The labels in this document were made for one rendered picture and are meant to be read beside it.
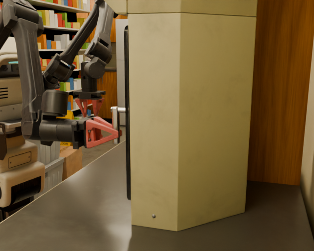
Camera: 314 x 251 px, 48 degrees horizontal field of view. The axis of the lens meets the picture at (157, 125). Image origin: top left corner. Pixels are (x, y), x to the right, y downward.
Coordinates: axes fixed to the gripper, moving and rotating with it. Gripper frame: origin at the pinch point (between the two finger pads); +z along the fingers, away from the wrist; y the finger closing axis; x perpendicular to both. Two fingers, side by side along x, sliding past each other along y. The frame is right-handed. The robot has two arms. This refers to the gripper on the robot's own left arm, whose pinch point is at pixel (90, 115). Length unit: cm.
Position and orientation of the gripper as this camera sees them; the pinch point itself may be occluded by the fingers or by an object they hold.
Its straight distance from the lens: 133.6
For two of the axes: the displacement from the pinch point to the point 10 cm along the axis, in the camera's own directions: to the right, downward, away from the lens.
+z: 0.0, 9.8, 2.1
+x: 2.9, -2.0, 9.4
